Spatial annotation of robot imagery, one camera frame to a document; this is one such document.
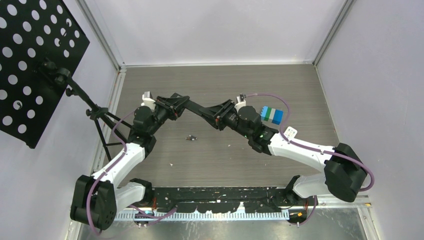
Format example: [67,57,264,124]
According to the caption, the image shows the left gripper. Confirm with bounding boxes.
[148,96,190,136]

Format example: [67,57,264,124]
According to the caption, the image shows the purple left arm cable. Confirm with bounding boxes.
[85,110,137,237]

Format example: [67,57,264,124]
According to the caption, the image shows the grey battery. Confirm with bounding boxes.
[187,135,198,141]

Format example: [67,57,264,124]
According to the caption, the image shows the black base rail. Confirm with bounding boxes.
[121,186,319,215]

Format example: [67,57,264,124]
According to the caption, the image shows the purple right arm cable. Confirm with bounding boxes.
[246,93,376,192]

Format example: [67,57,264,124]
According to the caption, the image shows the white air conditioner remote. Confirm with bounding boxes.
[283,126,298,142]

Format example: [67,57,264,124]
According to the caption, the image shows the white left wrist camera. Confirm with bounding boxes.
[141,91,156,111]

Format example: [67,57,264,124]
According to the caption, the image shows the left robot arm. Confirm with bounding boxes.
[70,92,190,231]

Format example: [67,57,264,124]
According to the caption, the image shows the black remote control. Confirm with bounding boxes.
[184,100,211,118]

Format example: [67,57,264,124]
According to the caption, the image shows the black tripod stand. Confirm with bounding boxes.
[36,58,127,161]

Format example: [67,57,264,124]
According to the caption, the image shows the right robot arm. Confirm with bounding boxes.
[198,100,368,205]

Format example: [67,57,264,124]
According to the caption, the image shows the black perforated board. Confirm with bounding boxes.
[0,0,90,149]

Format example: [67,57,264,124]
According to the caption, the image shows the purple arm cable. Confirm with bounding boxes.
[85,110,137,237]
[246,93,376,192]

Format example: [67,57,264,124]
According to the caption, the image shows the blue green brick block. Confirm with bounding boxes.
[260,106,284,125]

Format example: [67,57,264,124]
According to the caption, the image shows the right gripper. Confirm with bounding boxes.
[200,99,252,139]

